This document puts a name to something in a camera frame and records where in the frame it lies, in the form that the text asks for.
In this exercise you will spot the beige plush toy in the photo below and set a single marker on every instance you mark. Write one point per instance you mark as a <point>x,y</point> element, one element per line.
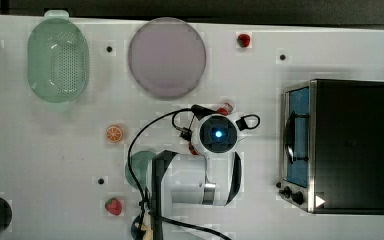
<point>145,233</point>

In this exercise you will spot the grey round plate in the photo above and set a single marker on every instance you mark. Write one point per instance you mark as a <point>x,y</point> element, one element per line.
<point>167,58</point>

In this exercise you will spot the green mug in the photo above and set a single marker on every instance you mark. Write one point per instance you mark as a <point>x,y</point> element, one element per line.
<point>138,163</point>

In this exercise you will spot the green plastic colander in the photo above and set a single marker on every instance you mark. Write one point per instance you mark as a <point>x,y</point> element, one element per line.
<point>58,61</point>

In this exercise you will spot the red strawberry toy far corner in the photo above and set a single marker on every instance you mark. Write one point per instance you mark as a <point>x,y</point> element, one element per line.
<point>244,40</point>

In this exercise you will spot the red strawberry toy near mug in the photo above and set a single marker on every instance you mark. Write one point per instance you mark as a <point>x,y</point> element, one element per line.
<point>113,206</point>

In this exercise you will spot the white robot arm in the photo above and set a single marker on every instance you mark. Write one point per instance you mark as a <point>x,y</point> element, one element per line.
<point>212,176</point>

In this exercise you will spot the black toaster oven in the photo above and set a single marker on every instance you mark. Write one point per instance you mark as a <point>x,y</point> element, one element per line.
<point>333,147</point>

